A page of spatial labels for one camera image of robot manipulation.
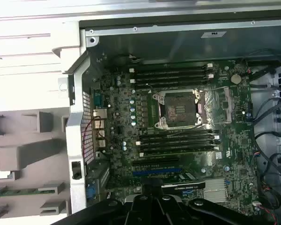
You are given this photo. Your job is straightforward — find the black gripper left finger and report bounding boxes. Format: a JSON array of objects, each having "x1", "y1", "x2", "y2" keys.
[{"x1": 52, "y1": 185, "x2": 158, "y2": 225}]

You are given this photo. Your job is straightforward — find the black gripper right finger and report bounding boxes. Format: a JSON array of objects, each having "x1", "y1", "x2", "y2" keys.
[{"x1": 154, "y1": 185, "x2": 274, "y2": 225}]

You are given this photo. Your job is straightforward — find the metal socket cover frame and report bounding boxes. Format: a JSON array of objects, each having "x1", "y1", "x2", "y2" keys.
[{"x1": 196, "y1": 86, "x2": 234, "y2": 128}]

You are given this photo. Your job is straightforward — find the CPU socket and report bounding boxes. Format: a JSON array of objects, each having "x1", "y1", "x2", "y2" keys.
[{"x1": 153, "y1": 90, "x2": 203, "y2": 131}]

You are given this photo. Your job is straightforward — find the silver finned heatsink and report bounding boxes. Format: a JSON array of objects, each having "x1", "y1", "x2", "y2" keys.
[{"x1": 203, "y1": 179, "x2": 227, "y2": 203}]

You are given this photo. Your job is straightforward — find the black graphics card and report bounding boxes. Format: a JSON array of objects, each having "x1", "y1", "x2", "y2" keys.
[{"x1": 141, "y1": 173, "x2": 206, "y2": 195}]

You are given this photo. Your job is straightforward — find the green motherboard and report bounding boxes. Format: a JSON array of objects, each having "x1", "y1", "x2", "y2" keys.
[{"x1": 90, "y1": 60, "x2": 260, "y2": 214}]

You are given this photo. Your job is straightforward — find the green RAM stick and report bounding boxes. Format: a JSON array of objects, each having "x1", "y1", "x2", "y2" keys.
[{"x1": 0, "y1": 188, "x2": 56, "y2": 197}]

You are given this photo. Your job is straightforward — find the black expansion slot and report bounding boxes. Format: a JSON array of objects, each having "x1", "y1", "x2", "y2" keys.
[{"x1": 132, "y1": 157, "x2": 180, "y2": 166}]

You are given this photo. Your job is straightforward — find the black RAM slot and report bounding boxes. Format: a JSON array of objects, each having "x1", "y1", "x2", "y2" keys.
[
  {"x1": 135, "y1": 135, "x2": 220, "y2": 146},
  {"x1": 139, "y1": 147, "x2": 215, "y2": 157},
  {"x1": 140, "y1": 142, "x2": 217, "y2": 151},
  {"x1": 129, "y1": 63, "x2": 214, "y2": 73},
  {"x1": 133, "y1": 69, "x2": 210, "y2": 77},
  {"x1": 130, "y1": 74, "x2": 214, "y2": 84},
  {"x1": 135, "y1": 80, "x2": 210, "y2": 89},
  {"x1": 138, "y1": 132, "x2": 215, "y2": 140}
]

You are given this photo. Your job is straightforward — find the grey parts rack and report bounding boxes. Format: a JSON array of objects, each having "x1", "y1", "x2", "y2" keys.
[{"x1": 0, "y1": 110, "x2": 71, "y2": 222}]

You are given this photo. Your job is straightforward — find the blue serial port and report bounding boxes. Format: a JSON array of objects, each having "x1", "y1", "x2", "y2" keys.
[{"x1": 93, "y1": 90, "x2": 104, "y2": 106}]

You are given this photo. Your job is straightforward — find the black open PC case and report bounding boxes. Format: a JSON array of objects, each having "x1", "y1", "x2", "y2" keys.
[{"x1": 65, "y1": 14, "x2": 281, "y2": 225}]

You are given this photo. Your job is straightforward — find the white sticker label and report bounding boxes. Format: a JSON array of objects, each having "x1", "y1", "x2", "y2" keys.
[{"x1": 200, "y1": 30, "x2": 227, "y2": 38}]

